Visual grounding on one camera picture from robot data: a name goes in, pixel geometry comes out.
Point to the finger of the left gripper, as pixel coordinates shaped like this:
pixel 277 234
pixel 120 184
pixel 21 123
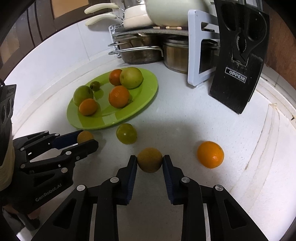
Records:
pixel 66 140
pixel 73 152

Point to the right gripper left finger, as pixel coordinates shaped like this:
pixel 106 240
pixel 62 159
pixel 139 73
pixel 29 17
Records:
pixel 72 219

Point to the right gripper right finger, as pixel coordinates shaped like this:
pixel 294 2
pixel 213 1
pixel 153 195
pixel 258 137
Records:
pixel 207 210

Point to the brown kiwi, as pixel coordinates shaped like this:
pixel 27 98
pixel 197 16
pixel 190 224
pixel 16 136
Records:
pixel 150 160
pixel 84 136

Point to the small orange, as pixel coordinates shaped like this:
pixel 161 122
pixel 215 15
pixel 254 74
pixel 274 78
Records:
pixel 88 107
pixel 210 154

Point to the green apple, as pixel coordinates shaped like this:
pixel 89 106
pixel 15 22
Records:
pixel 82 93
pixel 131 77

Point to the small dark green citrus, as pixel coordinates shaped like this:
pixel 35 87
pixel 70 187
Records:
pixel 95 86

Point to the large orange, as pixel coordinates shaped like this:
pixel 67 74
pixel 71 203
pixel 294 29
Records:
pixel 119 97

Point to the left hand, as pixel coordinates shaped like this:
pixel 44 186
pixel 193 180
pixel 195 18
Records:
pixel 33 215

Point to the green plate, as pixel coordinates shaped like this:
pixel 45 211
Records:
pixel 106 115

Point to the green citrus near plate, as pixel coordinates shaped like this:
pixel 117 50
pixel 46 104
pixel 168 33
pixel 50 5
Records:
pixel 126 134

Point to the steel pan lower left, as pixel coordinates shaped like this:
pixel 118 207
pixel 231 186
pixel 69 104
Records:
pixel 136 49

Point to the steel pot lower right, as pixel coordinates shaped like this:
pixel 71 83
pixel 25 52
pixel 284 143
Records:
pixel 176 54

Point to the cream saucepan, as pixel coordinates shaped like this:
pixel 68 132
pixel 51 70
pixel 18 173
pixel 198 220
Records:
pixel 134 17

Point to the beaded wooden trivet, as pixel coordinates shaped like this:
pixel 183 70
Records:
pixel 167 27

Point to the white ceramic pot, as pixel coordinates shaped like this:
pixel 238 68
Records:
pixel 174 13

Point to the grey white pot rack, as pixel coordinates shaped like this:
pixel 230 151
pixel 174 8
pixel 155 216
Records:
pixel 201 26

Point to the black knife block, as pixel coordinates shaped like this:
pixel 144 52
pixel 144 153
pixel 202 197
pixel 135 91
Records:
pixel 244 34

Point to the dark wooden window frame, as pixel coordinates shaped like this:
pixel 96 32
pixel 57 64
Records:
pixel 38 22

